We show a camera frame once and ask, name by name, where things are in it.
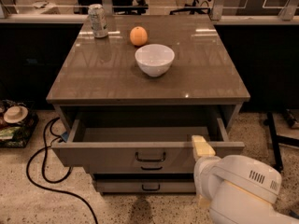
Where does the black floor cable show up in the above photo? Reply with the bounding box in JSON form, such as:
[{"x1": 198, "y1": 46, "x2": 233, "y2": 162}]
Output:
[{"x1": 25, "y1": 117, "x2": 99, "y2": 224}]

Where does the grey bottom drawer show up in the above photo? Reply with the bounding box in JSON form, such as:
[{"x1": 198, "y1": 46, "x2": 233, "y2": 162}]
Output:
[{"x1": 93, "y1": 179, "x2": 195, "y2": 194}]

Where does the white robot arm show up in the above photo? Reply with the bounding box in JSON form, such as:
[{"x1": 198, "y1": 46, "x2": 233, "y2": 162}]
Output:
[{"x1": 192, "y1": 135, "x2": 299, "y2": 224}]

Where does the grey drawer cabinet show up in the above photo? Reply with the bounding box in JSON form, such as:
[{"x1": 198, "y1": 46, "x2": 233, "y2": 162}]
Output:
[{"x1": 47, "y1": 15, "x2": 249, "y2": 194}]

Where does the tan toy hat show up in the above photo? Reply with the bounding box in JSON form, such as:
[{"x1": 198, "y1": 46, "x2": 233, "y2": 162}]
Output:
[{"x1": 4, "y1": 105, "x2": 28, "y2": 123}]

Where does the grey drawer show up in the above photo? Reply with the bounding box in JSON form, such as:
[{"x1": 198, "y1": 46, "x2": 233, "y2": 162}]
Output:
[
  {"x1": 53, "y1": 119, "x2": 245, "y2": 173},
  {"x1": 90, "y1": 166, "x2": 193, "y2": 174},
  {"x1": 93, "y1": 179, "x2": 195, "y2": 194}
]

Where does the grey top drawer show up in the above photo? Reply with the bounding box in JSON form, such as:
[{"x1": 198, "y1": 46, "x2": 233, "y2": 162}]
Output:
[{"x1": 53, "y1": 119, "x2": 245, "y2": 173}]

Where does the grey middle drawer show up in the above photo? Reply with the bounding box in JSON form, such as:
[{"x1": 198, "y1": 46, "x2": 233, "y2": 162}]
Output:
[{"x1": 90, "y1": 166, "x2": 193, "y2": 174}]

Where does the silver soda can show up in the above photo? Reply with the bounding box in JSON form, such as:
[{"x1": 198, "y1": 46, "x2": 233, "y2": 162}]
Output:
[{"x1": 88, "y1": 4, "x2": 108, "y2": 38}]

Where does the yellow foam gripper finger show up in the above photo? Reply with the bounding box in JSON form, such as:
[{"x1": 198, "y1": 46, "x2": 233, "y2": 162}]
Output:
[{"x1": 192, "y1": 135, "x2": 216, "y2": 161}]

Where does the white ceramic bowl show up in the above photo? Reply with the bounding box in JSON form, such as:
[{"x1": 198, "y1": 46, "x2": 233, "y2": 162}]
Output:
[{"x1": 135, "y1": 44, "x2": 175, "y2": 77}]

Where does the orange fruit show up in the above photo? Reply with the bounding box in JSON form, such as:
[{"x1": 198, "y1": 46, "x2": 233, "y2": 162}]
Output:
[{"x1": 130, "y1": 26, "x2": 148, "y2": 47}]

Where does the dark box of clutter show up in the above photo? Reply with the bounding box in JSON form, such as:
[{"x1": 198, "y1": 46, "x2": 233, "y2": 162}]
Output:
[{"x1": 0, "y1": 100, "x2": 38, "y2": 147}]

